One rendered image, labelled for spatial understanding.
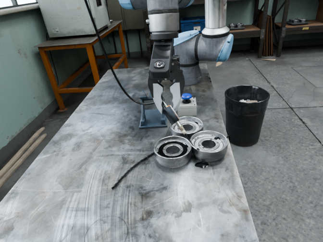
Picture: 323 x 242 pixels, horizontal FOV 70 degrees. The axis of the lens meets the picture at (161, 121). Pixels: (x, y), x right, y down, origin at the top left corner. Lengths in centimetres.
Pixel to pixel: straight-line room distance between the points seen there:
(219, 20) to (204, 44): 11
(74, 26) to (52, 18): 24
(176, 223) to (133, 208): 10
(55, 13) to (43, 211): 250
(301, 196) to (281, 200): 14
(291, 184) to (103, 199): 144
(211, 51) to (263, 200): 102
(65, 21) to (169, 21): 239
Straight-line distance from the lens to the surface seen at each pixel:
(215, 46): 105
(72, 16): 288
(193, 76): 113
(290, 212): 166
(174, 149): 69
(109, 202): 60
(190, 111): 86
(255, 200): 166
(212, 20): 104
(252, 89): 211
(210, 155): 64
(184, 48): 110
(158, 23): 59
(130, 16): 444
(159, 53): 57
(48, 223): 62
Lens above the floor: 124
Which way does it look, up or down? 31 degrees down
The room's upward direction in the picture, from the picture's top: 6 degrees counter-clockwise
